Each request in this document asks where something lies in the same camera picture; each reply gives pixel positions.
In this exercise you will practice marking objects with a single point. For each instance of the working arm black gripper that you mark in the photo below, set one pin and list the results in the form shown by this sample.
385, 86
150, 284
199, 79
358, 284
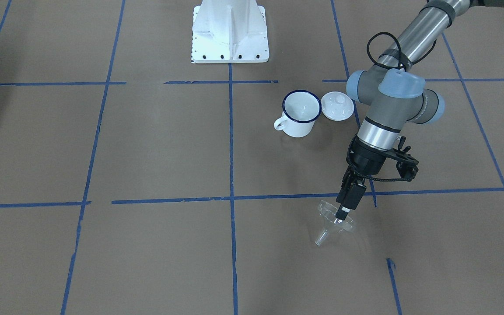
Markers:
367, 161

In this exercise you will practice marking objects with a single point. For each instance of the white mug lid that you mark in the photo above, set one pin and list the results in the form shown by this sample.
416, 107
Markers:
337, 106

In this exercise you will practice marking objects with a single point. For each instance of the working silver UR robot arm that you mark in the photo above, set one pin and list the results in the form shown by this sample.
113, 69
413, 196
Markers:
395, 97

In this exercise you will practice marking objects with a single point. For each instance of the white enamel mug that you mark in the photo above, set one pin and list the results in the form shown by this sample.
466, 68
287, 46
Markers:
300, 110

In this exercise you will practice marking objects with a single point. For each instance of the working arm black camera mount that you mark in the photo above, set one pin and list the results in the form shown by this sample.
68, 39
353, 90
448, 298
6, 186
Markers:
406, 165

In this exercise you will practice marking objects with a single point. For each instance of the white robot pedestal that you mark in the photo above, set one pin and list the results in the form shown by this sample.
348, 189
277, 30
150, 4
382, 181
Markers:
229, 31

